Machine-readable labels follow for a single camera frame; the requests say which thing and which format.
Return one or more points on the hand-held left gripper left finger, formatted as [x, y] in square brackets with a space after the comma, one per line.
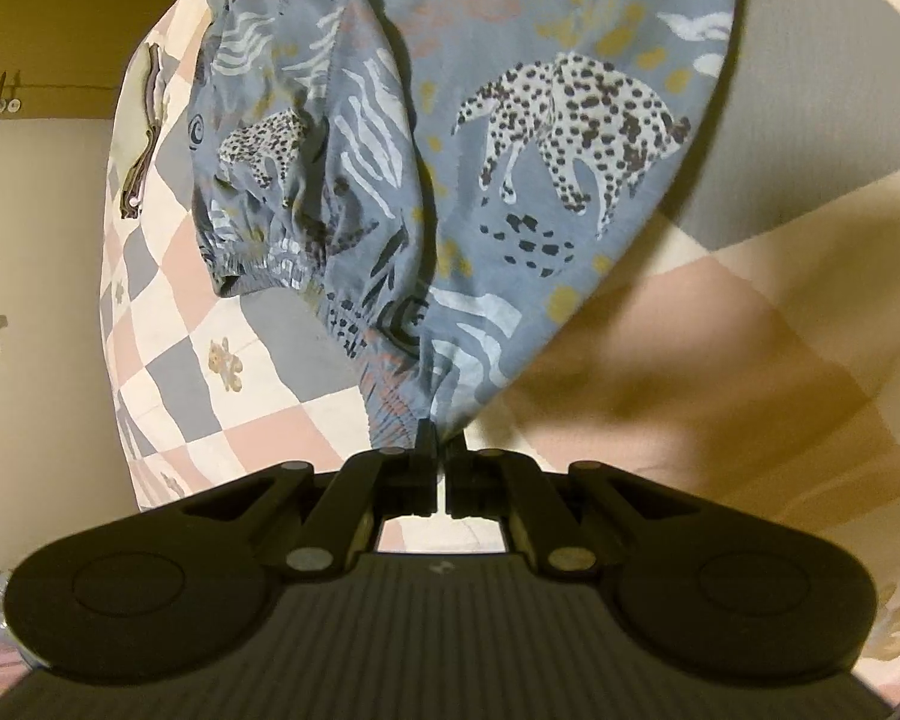
[424, 465]

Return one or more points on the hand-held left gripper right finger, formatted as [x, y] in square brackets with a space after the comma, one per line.
[459, 481]

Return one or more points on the blue leopard print pants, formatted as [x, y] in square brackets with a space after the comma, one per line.
[540, 127]

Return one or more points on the checkered pastel blanket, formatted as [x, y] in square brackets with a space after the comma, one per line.
[757, 330]

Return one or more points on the brown cloth strip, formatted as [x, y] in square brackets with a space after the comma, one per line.
[141, 157]

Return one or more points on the white wall hook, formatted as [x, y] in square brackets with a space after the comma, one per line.
[6, 99]

